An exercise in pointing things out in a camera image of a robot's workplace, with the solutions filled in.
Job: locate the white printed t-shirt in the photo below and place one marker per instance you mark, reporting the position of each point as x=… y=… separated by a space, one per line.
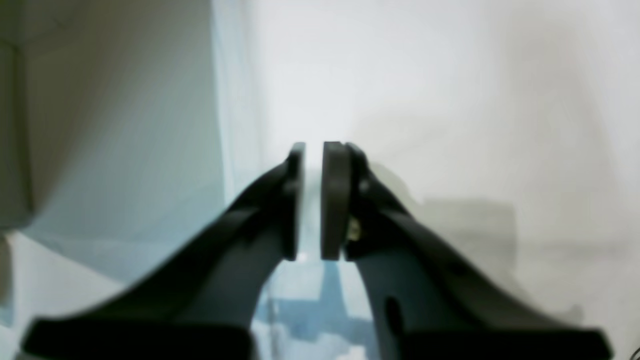
x=509 y=127

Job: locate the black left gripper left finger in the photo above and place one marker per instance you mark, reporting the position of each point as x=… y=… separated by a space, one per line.
x=199 y=304

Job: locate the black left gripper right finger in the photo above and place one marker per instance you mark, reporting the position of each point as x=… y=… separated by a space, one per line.
x=428 y=301

